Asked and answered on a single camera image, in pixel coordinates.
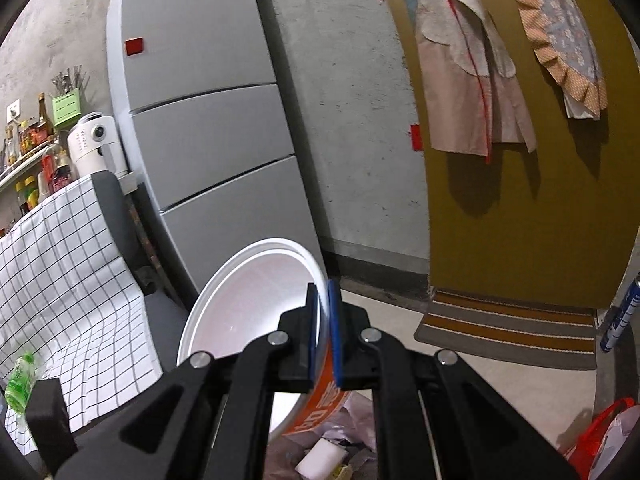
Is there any green plastic bottle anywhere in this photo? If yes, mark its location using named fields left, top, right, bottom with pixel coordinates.
left=4, top=352, right=39, bottom=412

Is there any olive door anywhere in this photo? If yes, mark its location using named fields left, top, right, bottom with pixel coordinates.
left=385, top=0, right=636, bottom=311

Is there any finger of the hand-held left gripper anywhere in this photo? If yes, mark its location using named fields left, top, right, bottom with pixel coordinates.
left=24, top=378, right=77, bottom=478

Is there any striped doormat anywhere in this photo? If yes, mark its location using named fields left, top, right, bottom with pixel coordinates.
left=414, top=287, right=598, bottom=371

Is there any red plastic bag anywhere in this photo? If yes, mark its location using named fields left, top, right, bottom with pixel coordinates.
left=565, top=397, right=639, bottom=480

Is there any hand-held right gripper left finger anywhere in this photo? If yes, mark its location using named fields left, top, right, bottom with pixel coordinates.
left=52, top=282, right=322, bottom=480

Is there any grey refrigerator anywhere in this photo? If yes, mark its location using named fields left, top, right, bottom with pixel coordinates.
left=106, top=0, right=328, bottom=306

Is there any green utensil holder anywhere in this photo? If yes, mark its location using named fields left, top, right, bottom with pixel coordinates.
left=51, top=87, right=84, bottom=129

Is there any orange instant noodle bowl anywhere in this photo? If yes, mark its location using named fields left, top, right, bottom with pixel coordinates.
left=176, top=238, right=351, bottom=436

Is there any shelf of condiment bottles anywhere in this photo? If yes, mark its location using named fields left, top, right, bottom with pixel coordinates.
left=0, top=92, right=76, bottom=231

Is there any bundle of metal utensils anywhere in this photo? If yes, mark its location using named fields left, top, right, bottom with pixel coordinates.
left=52, top=64, right=89, bottom=97

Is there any pink hanging apron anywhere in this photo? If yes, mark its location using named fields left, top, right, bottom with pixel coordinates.
left=400, top=0, right=538, bottom=163

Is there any white foam block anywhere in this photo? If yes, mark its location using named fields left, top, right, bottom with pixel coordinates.
left=295, top=437, right=351, bottom=476

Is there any white wall shelf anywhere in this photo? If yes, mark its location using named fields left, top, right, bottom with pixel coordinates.
left=0, top=142, right=59, bottom=192

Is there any orange patterned hanging cloth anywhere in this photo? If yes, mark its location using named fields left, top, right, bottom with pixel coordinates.
left=502, top=0, right=609, bottom=121

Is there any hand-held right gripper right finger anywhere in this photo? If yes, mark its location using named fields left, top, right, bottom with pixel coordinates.
left=326, top=279, right=581, bottom=480

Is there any blue spray can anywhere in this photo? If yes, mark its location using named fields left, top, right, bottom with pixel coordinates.
left=600, top=272, right=640, bottom=354

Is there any white kitchen appliance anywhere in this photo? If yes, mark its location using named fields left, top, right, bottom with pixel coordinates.
left=67, top=112, right=129, bottom=179

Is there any white checkered cloth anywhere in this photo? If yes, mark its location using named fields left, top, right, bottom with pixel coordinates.
left=0, top=175, right=164, bottom=456

